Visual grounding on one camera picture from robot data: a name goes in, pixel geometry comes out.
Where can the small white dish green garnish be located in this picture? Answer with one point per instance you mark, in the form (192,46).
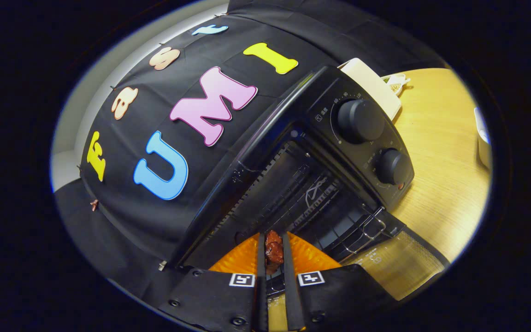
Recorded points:
(397,85)

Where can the white pop-up toaster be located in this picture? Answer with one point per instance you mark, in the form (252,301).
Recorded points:
(371,80)

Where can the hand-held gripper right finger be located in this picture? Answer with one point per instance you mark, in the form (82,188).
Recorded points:
(289,286)

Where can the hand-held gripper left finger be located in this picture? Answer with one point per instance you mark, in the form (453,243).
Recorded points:
(262,258)

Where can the small white bowl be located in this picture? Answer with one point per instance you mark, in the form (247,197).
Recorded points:
(483,143)

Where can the reddish brown meat strip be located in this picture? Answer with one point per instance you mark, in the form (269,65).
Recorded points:
(274,251)

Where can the black toaster oven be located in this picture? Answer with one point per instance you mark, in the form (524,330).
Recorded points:
(362,121)

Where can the pink clothes peg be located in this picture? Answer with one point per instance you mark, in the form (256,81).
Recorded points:
(94,204)

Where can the white clip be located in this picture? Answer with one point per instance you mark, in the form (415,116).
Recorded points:
(162,265)

